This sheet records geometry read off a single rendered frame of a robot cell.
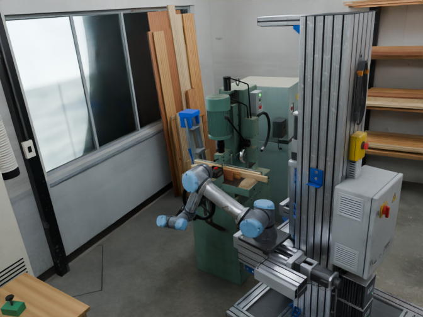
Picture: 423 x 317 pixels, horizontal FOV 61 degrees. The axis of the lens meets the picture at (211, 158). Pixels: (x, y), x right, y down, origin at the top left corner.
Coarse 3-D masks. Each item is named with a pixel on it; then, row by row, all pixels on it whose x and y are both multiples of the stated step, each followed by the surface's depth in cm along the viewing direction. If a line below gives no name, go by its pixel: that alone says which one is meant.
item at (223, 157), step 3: (225, 150) 279; (228, 150) 279; (216, 153) 275; (219, 153) 274; (222, 153) 274; (225, 153) 275; (228, 153) 279; (216, 156) 274; (219, 156) 272; (222, 156) 272; (225, 156) 276; (228, 156) 280; (219, 159) 273; (222, 159) 272; (225, 159) 276; (216, 162) 276; (219, 162) 274; (222, 162) 273
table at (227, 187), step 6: (228, 180) 270; (234, 180) 269; (240, 180) 268; (222, 186) 266; (228, 186) 262; (234, 186) 260; (252, 186) 258; (258, 186) 265; (234, 192) 261; (240, 192) 258; (246, 192) 255; (252, 192) 259
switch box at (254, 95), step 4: (252, 92) 274; (256, 92) 273; (260, 92) 277; (252, 96) 275; (256, 96) 273; (252, 100) 276; (256, 100) 274; (252, 104) 277; (256, 104) 275; (260, 104) 280; (252, 108) 278; (256, 108) 277; (252, 112) 280; (256, 112) 278
